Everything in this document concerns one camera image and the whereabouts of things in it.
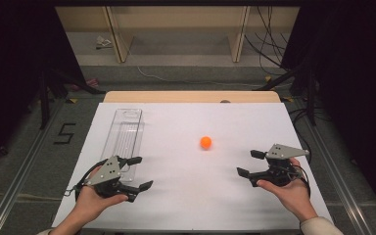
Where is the crumpled paper scrap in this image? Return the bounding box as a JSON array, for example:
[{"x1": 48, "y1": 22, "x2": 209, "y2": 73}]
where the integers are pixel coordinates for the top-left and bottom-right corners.
[{"x1": 95, "y1": 35, "x2": 114, "y2": 51}]

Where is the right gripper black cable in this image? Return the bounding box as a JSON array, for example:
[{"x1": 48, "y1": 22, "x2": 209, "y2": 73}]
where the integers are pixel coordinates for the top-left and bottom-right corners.
[{"x1": 292, "y1": 164, "x2": 312, "y2": 199}]

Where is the orange ball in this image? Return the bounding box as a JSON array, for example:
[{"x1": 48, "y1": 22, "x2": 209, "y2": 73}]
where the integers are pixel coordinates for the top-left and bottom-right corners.
[{"x1": 200, "y1": 135, "x2": 213, "y2": 151}]

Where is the black metal stand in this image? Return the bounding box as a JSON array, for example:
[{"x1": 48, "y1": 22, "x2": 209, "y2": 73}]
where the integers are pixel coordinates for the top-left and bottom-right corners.
[
  {"x1": 38, "y1": 68, "x2": 108, "y2": 131},
  {"x1": 253, "y1": 60, "x2": 318, "y2": 127}
]

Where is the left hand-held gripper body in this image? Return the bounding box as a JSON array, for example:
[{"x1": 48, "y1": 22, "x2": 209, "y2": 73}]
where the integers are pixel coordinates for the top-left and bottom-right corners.
[{"x1": 85, "y1": 155, "x2": 135, "y2": 199}]

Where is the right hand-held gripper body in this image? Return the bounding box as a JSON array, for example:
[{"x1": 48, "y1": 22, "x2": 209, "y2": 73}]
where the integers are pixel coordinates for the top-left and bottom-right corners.
[{"x1": 254, "y1": 143, "x2": 310, "y2": 188}]

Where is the wooden shelf unit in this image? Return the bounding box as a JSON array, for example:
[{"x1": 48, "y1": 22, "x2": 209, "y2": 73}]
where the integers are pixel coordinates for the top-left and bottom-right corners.
[{"x1": 54, "y1": 5, "x2": 301, "y2": 64}]

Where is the person's left hand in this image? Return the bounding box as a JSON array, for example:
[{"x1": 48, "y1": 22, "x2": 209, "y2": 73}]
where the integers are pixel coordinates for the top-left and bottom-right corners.
[{"x1": 73, "y1": 165, "x2": 129, "y2": 227}]

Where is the black floor cable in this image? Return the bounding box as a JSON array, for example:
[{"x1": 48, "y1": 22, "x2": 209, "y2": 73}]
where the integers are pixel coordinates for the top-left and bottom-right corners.
[{"x1": 288, "y1": 107, "x2": 332, "y2": 165}]

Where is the bundle of black cables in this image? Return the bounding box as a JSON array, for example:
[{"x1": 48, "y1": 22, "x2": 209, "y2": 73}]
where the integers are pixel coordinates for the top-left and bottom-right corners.
[{"x1": 244, "y1": 5, "x2": 296, "y2": 71}]

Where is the metal floor rail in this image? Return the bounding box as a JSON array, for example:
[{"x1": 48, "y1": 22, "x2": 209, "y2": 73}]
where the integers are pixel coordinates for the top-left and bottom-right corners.
[
  {"x1": 0, "y1": 97, "x2": 66, "y2": 235},
  {"x1": 286, "y1": 99, "x2": 375, "y2": 235}
]

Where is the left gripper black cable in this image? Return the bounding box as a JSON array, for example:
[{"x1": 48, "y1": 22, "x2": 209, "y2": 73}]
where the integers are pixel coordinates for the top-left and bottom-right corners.
[{"x1": 63, "y1": 159, "x2": 110, "y2": 202}]

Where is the person's right hand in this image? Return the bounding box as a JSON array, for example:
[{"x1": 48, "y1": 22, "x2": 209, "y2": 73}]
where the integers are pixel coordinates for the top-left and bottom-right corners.
[{"x1": 256, "y1": 157, "x2": 318, "y2": 223}]

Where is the pink cloth scrap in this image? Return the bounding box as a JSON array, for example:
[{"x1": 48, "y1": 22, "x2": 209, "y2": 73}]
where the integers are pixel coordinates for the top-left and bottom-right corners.
[{"x1": 72, "y1": 77, "x2": 100, "y2": 92}]

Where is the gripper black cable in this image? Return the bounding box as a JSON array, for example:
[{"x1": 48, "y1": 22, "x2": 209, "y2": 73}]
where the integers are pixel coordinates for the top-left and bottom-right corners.
[
  {"x1": 292, "y1": 164, "x2": 312, "y2": 199},
  {"x1": 63, "y1": 159, "x2": 110, "y2": 202}
]

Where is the clear plastic tray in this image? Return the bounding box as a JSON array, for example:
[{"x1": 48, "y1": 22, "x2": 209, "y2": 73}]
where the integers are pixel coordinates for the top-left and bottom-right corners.
[{"x1": 99, "y1": 108, "x2": 144, "y2": 183}]

